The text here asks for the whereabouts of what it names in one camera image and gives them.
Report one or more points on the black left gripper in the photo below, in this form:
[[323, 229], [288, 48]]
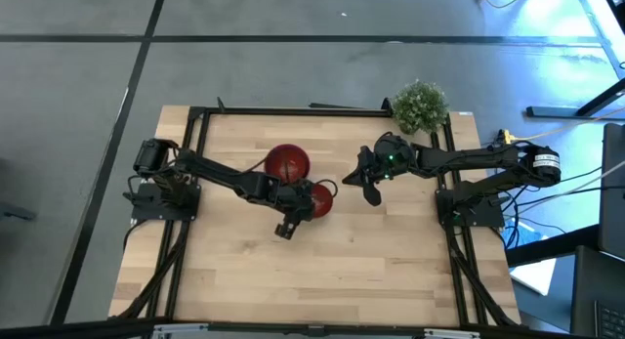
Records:
[[298, 199]]

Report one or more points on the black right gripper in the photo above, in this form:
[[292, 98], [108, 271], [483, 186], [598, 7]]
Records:
[[393, 158]]

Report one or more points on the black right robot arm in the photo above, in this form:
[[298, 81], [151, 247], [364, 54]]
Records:
[[469, 158]]

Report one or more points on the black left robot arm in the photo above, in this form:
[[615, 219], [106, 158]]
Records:
[[220, 173]]

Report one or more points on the green potted plant black pot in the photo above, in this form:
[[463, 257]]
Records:
[[420, 107]]

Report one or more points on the black gantry bar silver brackets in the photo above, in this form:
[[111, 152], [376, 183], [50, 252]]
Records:
[[312, 329]]

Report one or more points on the blue cloth item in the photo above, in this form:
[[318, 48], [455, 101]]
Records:
[[527, 236]]

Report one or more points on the white paper sheet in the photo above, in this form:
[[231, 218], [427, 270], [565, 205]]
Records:
[[537, 275]]

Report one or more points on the dark side desk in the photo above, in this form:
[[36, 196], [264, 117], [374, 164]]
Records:
[[552, 246]]

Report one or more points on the black desk with flat foot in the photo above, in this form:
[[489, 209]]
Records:
[[552, 112]]

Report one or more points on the black monitor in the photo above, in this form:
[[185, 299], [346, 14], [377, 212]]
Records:
[[614, 192]]

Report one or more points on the black laptop with keyboard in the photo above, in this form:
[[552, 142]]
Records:
[[595, 280]]

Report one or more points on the black long frame rail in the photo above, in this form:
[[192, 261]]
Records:
[[293, 112]]

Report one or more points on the grey corner bracket plate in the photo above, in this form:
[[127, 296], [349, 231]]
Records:
[[195, 112]]

